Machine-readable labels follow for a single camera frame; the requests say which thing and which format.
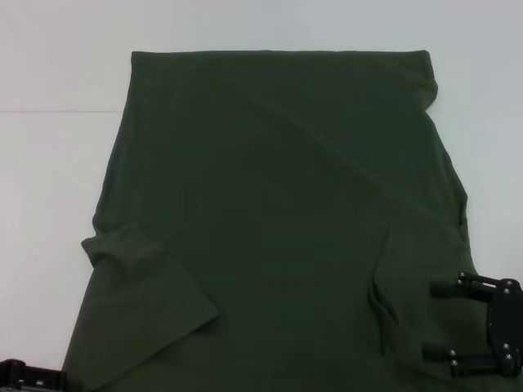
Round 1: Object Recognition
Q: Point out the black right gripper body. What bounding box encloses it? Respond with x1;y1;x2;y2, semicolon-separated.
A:
485;278;523;379

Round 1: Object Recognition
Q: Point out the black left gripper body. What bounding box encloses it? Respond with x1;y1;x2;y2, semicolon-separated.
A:
0;359;69;392

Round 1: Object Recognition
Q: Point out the dark green t-shirt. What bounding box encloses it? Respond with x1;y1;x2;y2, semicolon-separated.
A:
60;49;523;392

